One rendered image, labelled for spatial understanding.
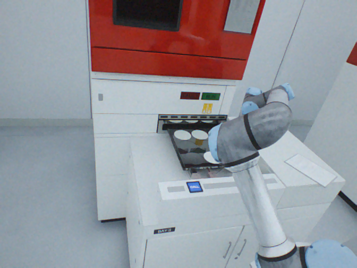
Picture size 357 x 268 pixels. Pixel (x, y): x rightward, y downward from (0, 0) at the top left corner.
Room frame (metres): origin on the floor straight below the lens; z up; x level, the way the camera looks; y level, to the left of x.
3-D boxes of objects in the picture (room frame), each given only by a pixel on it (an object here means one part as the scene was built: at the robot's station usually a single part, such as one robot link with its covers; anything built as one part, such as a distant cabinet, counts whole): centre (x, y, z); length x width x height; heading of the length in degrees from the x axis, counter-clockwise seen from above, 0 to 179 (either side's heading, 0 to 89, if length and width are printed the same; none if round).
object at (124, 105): (1.26, 0.09, 1.02); 0.82 x 0.03 x 0.40; 110
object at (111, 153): (1.58, 0.21, 0.41); 0.82 x 0.71 x 0.82; 110
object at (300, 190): (1.15, -0.56, 0.89); 0.62 x 0.35 x 0.14; 20
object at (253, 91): (1.11, -0.32, 1.21); 0.09 x 0.08 x 0.11; 166
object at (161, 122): (1.30, -0.08, 0.89); 0.44 x 0.02 x 0.10; 110
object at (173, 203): (0.75, -0.23, 0.89); 0.55 x 0.09 x 0.14; 110
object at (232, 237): (1.04, -0.27, 0.41); 0.97 x 0.64 x 0.82; 110
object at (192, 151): (1.11, -0.16, 0.90); 0.34 x 0.34 x 0.01; 20
